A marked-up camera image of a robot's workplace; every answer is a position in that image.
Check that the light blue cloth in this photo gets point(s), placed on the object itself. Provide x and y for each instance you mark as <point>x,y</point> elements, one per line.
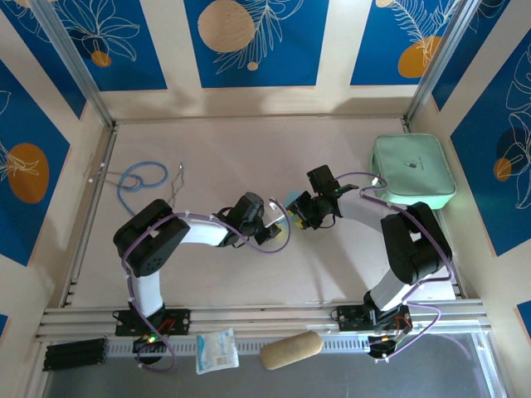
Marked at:
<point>292,198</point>

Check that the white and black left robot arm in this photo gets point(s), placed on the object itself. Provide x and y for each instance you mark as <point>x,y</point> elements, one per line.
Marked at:
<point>203,234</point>

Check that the mint green zip case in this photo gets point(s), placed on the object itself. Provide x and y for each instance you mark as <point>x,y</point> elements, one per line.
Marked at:
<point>415,157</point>

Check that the white wipe packet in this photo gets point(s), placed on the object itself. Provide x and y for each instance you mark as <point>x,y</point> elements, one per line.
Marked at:
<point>217,352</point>

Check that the black ribbed block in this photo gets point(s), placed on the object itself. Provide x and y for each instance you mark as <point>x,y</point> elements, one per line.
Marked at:
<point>74,354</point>

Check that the aluminium frame rail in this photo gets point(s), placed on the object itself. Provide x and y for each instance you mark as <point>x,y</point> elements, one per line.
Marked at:
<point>265,317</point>

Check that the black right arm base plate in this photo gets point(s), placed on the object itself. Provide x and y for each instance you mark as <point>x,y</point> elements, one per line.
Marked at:
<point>348,317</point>

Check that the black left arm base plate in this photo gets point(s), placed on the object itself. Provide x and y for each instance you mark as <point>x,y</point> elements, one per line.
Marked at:
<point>180,321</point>

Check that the blue floral wall poster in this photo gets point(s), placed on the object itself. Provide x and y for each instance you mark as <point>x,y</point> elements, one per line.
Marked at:
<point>477,186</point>
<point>381,49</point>
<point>469,62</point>
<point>37,215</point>
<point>290,62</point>
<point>41,62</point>
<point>137,62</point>

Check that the aluminium side rail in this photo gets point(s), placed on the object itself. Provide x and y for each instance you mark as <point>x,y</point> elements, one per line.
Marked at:
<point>72,290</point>
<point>455,290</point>

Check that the aluminium frame post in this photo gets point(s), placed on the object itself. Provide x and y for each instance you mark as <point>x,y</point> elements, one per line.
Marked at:
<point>435,58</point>
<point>74,62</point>

